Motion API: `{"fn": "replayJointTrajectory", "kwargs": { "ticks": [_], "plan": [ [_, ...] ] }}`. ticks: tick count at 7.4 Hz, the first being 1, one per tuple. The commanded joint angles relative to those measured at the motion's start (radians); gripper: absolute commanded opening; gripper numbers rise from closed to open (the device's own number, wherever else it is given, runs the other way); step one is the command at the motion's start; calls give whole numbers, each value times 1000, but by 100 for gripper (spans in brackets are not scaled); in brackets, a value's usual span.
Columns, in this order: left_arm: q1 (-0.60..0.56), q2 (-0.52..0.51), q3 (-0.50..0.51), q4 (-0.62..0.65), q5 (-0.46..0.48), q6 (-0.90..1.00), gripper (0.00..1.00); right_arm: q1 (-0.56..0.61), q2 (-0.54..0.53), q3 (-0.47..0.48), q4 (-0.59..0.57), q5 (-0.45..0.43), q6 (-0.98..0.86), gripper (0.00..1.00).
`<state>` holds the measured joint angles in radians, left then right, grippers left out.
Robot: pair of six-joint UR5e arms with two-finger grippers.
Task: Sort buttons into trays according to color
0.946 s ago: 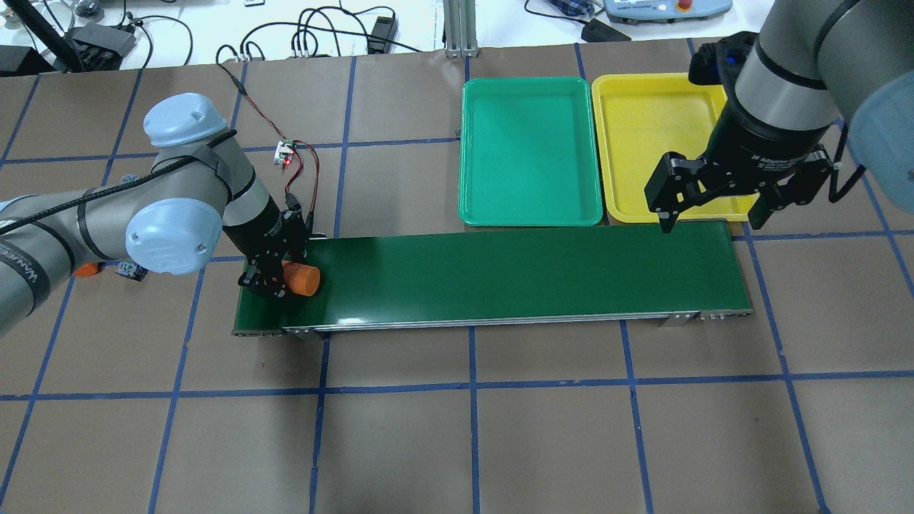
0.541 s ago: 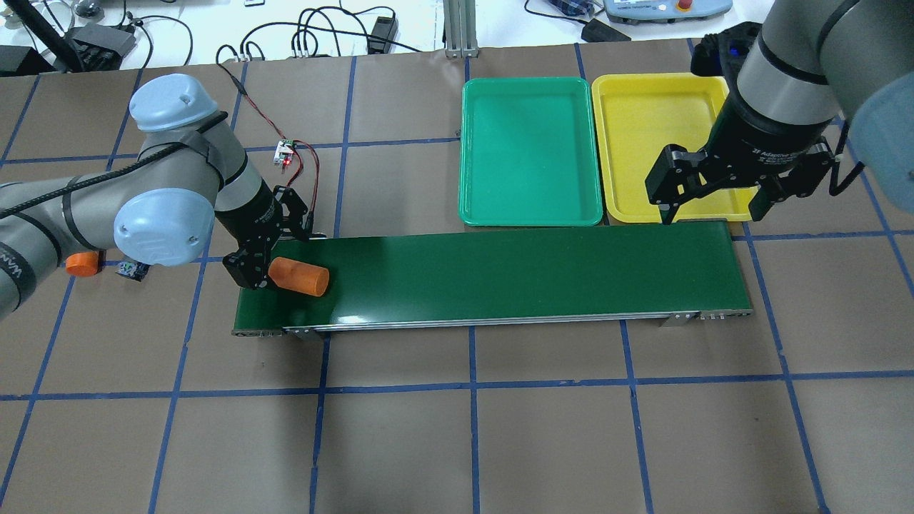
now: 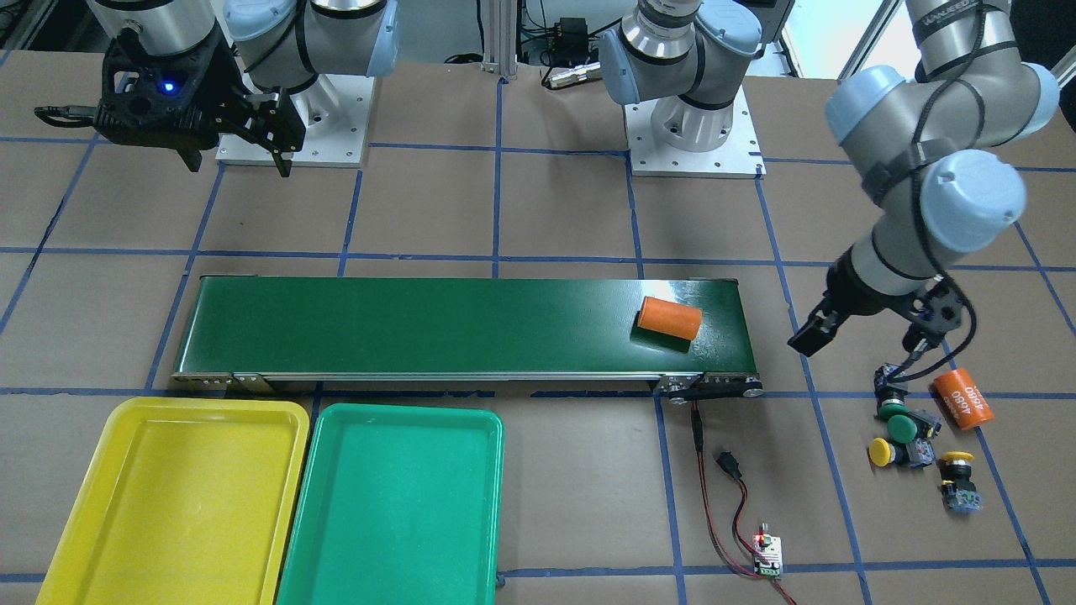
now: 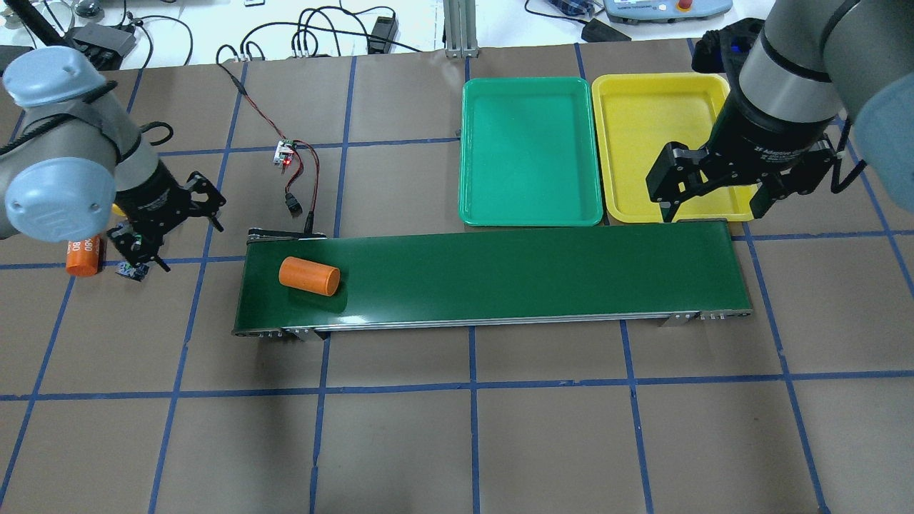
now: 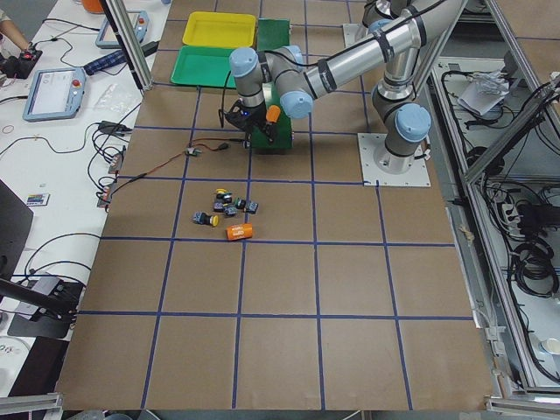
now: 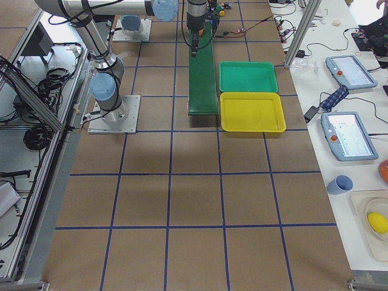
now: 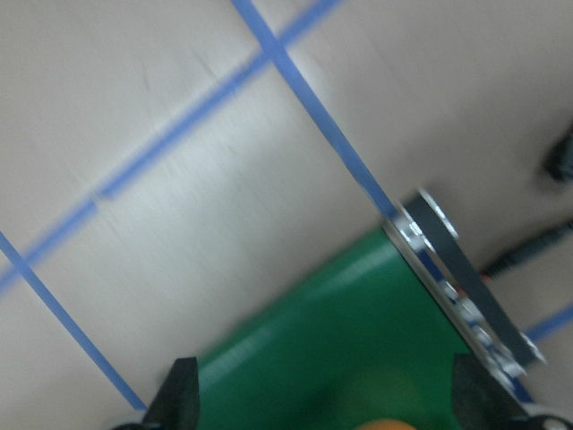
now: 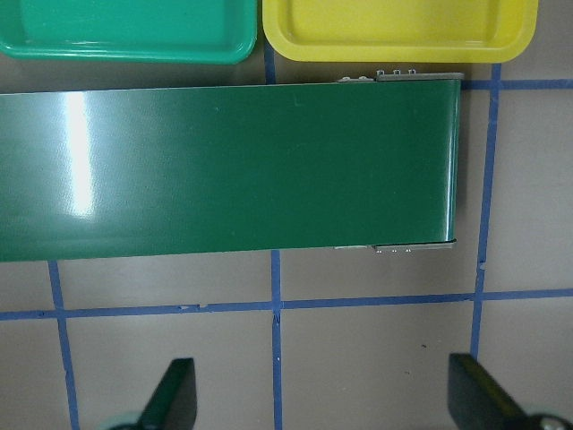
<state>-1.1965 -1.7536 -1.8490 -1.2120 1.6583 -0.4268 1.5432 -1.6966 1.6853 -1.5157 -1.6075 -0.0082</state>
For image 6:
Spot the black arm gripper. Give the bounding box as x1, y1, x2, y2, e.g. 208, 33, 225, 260
187, 12, 207, 58

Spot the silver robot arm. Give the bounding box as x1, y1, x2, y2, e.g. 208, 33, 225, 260
37, 1, 219, 115

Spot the green plastic tray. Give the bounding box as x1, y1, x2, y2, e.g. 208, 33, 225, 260
219, 61, 278, 93

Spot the green conveyor belt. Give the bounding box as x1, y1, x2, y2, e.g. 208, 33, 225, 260
189, 21, 219, 116

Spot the yellow plastic tray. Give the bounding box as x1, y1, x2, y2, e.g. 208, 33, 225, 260
220, 92, 286, 133

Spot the black power adapter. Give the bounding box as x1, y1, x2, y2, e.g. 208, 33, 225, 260
304, 105, 320, 124

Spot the blue plaid umbrella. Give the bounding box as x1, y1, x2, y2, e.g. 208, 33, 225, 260
319, 85, 349, 112

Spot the teach pendant far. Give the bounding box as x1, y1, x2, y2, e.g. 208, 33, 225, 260
325, 55, 378, 90

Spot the teach pendant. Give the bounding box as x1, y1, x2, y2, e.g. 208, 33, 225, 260
321, 112, 378, 161
325, 55, 378, 90

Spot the teach pendant near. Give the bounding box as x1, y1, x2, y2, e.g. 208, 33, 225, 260
321, 112, 378, 161

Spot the blue cup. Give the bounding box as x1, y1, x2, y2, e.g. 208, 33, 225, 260
326, 175, 353, 195

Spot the beige tray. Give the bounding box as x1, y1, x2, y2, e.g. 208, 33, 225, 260
349, 190, 387, 263

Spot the yellow lemon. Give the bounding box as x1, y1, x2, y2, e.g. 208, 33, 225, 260
367, 212, 387, 234

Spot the red black wire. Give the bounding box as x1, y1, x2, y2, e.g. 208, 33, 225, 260
213, 15, 275, 39

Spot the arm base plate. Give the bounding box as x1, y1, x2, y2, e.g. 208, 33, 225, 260
112, 15, 152, 42
87, 95, 141, 134

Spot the aluminium frame post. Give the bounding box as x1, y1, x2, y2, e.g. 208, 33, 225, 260
284, 0, 321, 69

